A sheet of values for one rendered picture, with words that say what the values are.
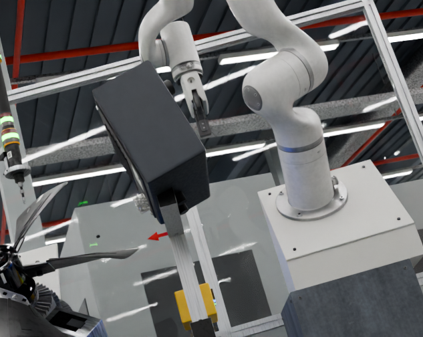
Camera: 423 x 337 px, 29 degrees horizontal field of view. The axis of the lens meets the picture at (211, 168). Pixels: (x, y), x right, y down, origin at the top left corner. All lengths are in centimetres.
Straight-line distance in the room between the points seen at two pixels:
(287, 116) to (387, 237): 38
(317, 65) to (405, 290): 57
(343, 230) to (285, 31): 50
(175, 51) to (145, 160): 99
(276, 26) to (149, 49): 43
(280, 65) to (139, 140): 69
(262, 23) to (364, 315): 72
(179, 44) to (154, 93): 93
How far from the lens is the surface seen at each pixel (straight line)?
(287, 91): 194
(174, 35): 230
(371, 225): 207
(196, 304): 155
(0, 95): 233
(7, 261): 214
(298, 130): 201
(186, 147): 132
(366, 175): 226
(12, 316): 200
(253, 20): 196
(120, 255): 204
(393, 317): 200
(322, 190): 212
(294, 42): 200
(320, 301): 198
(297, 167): 207
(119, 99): 136
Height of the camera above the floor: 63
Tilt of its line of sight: 18 degrees up
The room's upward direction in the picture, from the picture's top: 17 degrees counter-clockwise
